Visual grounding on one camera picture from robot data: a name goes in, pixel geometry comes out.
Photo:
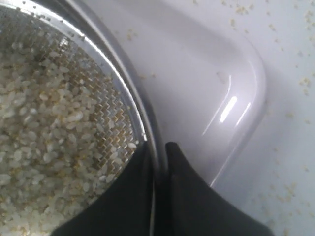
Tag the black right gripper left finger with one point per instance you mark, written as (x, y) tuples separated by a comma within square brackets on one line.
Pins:
[(124, 209)]

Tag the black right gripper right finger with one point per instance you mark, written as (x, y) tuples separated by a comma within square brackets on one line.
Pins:
[(187, 206)]

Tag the rice and millet mixture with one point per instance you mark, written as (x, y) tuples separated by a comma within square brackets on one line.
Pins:
[(63, 140)]

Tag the round steel mesh sieve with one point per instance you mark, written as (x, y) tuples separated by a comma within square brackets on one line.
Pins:
[(70, 28)]

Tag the white plastic tray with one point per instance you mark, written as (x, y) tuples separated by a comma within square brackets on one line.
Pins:
[(207, 84)]

